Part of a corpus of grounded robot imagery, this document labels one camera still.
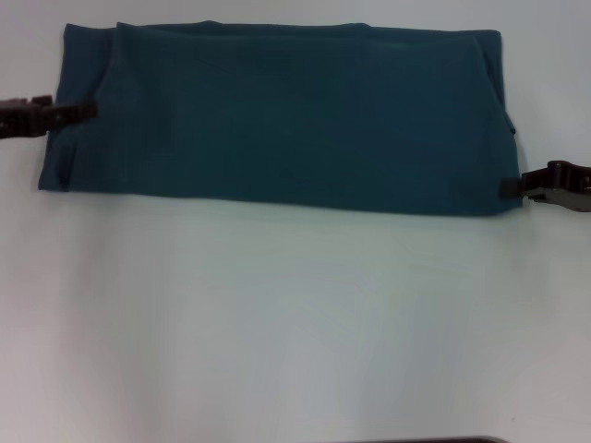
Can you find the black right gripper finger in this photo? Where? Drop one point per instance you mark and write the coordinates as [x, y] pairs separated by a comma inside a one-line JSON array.
[[558, 182]]

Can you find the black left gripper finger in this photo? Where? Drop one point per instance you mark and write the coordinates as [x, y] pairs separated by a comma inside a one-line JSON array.
[[55, 113]]

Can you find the teal T-shirt with FREE print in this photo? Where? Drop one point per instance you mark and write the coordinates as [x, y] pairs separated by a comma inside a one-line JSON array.
[[277, 115]]

